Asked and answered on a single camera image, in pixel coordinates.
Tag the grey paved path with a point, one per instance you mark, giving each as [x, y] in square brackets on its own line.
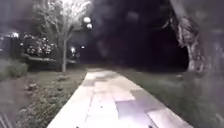
[113, 103]

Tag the twin globe street lamp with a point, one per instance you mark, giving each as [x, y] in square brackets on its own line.
[87, 20]

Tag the pale bare tree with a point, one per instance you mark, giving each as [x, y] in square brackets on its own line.
[63, 50]

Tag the grass with fallen leaves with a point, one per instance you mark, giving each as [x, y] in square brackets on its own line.
[50, 93]

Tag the large thick tree trunk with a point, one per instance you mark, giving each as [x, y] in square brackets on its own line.
[195, 43]

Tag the low bush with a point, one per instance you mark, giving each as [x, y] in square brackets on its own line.
[15, 69]

